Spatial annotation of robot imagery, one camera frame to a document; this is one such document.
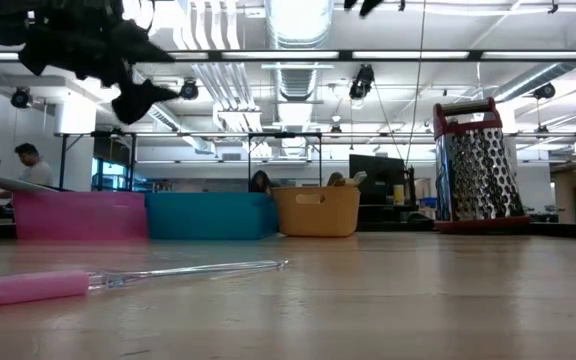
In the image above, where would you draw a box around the black frame bar with lights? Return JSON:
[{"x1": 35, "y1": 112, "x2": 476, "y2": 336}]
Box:
[{"x1": 0, "y1": 48, "x2": 576, "y2": 63}]

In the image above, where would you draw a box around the pink spatula clear handle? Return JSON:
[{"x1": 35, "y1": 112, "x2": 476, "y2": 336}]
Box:
[{"x1": 0, "y1": 258, "x2": 289, "y2": 309}]

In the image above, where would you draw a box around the black ceiling spotlight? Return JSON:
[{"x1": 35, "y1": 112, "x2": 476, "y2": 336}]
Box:
[
  {"x1": 10, "y1": 86, "x2": 33, "y2": 110},
  {"x1": 532, "y1": 82, "x2": 557, "y2": 100},
  {"x1": 179, "y1": 78, "x2": 200, "y2": 101}
]

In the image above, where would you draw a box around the black hanging camera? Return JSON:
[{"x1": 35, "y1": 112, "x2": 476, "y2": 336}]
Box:
[{"x1": 348, "y1": 63, "x2": 376, "y2": 101}]

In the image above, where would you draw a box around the black computer monitor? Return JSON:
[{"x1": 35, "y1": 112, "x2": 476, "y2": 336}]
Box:
[{"x1": 348, "y1": 153, "x2": 407, "y2": 206}]

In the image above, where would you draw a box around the black metal table frame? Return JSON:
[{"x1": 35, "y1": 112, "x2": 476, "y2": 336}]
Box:
[
  {"x1": 246, "y1": 131, "x2": 324, "y2": 194},
  {"x1": 56, "y1": 129, "x2": 139, "y2": 194}
]

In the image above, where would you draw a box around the black table edge rail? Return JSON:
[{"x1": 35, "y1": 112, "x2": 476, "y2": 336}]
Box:
[{"x1": 0, "y1": 219, "x2": 576, "y2": 242}]

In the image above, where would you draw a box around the steel box grater red handle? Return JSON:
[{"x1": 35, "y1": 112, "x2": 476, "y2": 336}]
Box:
[{"x1": 432, "y1": 96, "x2": 532, "y2": 234}]

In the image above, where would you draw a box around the knife with cream handle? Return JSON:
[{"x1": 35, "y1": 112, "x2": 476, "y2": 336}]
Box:
[{"x1": 342, "y1": 170, "x2": 369, "y2": 188}]

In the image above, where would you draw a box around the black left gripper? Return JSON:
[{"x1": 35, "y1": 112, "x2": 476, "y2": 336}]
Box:
[{"x1": 17, "y1": 19, "x2": 180, "y2": 126}]

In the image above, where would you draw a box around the yellow plastic bin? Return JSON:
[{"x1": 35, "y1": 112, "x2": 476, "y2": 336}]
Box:
[{"x1": 271, "y1": 185, "x2": 362, "y2": 239}]

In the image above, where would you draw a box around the blue plastic bin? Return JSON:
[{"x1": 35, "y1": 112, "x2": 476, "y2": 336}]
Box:
[{"x1": 145, "y1": 192, "x2": 280, "y2": 241}]

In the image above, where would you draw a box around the pink plastic bin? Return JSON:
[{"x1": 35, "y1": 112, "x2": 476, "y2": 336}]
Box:
[{"x1": 12, "y1": 191, "x2": 149, "y2": 242}]

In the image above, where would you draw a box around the person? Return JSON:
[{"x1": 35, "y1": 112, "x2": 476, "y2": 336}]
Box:
[
  {"x1": 248, "y1": 169, "x2": 275, "y2": 195},
  {"x1": 0, "y1": 142, "x2": 55, "y2": 201}
]

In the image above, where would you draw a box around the thin hanging cable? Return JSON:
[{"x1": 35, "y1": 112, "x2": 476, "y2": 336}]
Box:
[{"x1": 405, "y1": 0, "x2": 428, "y2": 166}]

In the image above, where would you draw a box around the silver ventilation duct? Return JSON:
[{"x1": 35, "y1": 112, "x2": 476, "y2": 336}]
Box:
[{"x1": 265, "y1": 0, "x2": 335, "y2": 101}]

